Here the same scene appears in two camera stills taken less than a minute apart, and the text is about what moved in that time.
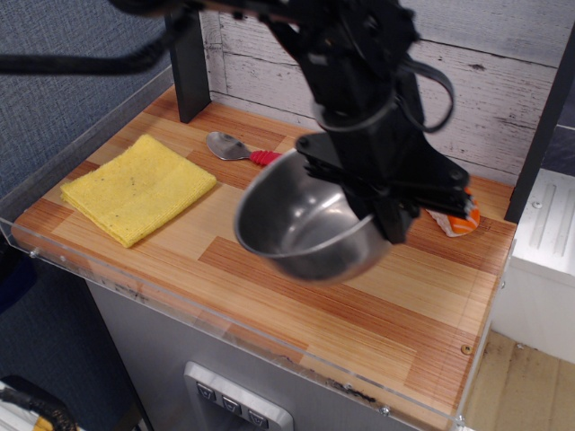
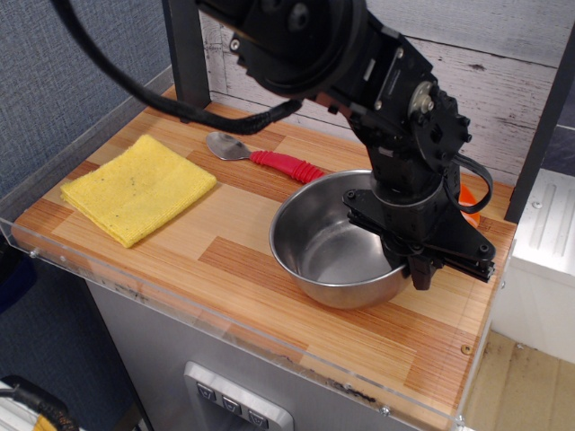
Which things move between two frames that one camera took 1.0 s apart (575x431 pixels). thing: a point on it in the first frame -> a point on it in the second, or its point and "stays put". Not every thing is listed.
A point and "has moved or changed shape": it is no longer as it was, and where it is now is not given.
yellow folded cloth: [137, 189] stays put
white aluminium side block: [534, 303] stays put
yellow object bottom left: [42, 424] stays put
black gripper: [383, 157] -> [418, 215]
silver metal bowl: [305, 223] has moved or changed shape
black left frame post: [189, 61] stays put
